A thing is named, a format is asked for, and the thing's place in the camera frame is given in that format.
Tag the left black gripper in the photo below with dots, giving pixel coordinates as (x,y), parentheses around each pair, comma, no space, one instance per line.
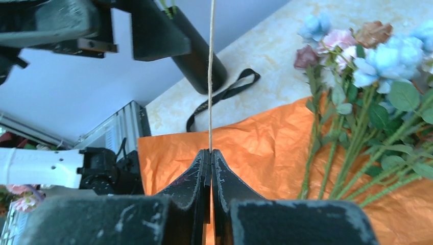
(77,28)

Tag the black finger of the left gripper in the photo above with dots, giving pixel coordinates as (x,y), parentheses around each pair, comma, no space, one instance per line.
(156,34)

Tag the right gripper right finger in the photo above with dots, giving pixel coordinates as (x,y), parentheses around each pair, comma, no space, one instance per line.
(242,216)

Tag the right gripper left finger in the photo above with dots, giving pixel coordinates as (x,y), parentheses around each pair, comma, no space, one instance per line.
(178,214)

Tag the orange wrapping paper sheet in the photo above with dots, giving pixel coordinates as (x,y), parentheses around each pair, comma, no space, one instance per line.
(268,151)

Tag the black ribbon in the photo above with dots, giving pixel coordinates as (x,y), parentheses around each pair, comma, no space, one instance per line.
(233,90)

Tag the orange paper flower bouquet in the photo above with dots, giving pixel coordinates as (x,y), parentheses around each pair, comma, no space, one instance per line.
(371,94)

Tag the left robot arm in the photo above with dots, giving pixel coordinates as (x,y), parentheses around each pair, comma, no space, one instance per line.
(105,159)

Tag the black cylindrical vase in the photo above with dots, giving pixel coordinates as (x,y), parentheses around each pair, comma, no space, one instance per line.
(193,65)

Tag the pink and white flower stems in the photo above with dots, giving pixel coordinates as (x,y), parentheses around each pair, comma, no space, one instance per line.
(167,6)

